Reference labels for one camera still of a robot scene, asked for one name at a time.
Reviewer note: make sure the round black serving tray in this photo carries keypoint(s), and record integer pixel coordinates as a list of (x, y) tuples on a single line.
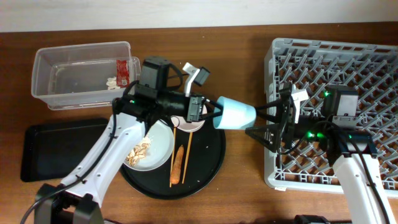
[(206, 156)]

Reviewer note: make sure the pink bowl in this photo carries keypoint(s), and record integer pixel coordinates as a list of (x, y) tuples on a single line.
[(180, 123)]

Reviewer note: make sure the right wooden chopstick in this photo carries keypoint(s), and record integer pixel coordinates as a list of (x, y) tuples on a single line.
[(187, 156)]

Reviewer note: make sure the light blue cup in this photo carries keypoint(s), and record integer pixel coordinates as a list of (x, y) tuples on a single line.
[(235, 115)]

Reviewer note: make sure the grey plate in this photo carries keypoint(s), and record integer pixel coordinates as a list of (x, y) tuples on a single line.
[(160, 149)]

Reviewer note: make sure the wooden chopstick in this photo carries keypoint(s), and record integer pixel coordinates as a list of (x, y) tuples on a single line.
[(173, 155), (187, 156)]

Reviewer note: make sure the crumpled white tissue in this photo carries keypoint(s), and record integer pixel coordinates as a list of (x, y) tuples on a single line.
[(112, 83)]

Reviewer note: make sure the grey dishwasher rack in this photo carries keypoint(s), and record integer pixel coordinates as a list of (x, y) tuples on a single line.
[(312, 65)]

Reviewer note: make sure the orange carrot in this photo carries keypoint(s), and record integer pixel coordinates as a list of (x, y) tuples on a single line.
[(177, 166)]

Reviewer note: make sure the red snack wrapper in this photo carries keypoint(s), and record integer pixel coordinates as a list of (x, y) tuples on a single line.
[(122, 76)]

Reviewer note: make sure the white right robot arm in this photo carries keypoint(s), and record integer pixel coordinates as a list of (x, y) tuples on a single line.
[(352, 154)]

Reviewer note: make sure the clear plastic waste bin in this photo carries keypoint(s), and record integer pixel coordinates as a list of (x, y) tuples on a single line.
[(78, 76)]

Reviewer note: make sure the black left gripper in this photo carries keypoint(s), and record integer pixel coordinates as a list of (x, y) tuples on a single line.
[(194, 111)]

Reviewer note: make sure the peanut shells and rice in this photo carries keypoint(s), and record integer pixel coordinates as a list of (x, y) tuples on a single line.
[(139, 151)]

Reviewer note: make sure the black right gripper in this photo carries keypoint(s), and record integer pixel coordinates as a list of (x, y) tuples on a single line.
[(287, 121)]

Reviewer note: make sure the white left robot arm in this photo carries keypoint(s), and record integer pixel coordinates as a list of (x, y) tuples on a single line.
[(162, 90)]

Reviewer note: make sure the black rectangular tray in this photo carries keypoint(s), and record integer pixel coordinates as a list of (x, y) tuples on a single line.
[(52, 151)]

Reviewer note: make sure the left wooden chopstick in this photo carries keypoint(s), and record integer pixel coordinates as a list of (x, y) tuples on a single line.
[(173, 155)]

